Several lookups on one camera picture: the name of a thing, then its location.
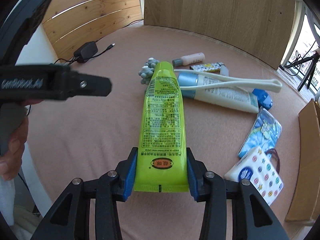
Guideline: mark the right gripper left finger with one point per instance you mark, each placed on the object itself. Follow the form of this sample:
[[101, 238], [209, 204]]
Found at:
[[68, 218]]

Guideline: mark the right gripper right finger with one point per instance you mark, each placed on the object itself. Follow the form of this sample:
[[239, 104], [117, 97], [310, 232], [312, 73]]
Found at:
[[252, 218]]

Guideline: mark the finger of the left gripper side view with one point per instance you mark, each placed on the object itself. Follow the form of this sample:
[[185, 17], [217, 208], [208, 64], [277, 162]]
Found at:
[[89, 85]]

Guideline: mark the white Vinda tissue pack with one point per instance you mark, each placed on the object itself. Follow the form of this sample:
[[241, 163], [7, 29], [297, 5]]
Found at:
[[256, 167]]

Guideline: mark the blue tissue packet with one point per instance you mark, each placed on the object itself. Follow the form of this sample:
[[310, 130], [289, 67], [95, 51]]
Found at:
[[264, 133]]

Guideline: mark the green hand cream tube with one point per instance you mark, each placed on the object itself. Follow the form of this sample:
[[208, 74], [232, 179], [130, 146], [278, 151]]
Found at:
[[162, 152]]

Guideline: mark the small pink bottle grey cap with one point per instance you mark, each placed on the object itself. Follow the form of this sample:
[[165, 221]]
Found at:
[[188, 59]]

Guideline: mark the white lotion tube blue cap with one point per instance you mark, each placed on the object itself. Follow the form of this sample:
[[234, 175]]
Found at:
[[229, 97]]

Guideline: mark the person's left hand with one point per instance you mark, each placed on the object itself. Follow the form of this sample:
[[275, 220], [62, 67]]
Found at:
[[11, 160]]

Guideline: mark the black power adapter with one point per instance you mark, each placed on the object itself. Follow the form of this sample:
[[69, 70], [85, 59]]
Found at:
[[85, 52]]

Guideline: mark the cardboard box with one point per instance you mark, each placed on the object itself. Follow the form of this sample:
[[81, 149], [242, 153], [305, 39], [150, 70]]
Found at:
[[305, 203]]

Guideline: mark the wooden slat panel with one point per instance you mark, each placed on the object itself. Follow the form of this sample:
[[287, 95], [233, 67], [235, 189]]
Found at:
[[69, 24]]

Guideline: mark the blue round tape measure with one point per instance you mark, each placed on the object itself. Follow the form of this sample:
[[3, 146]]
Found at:
[[263, 98]]

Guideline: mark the black tripod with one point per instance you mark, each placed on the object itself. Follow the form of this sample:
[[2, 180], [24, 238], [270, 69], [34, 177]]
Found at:
[[305, 68]]

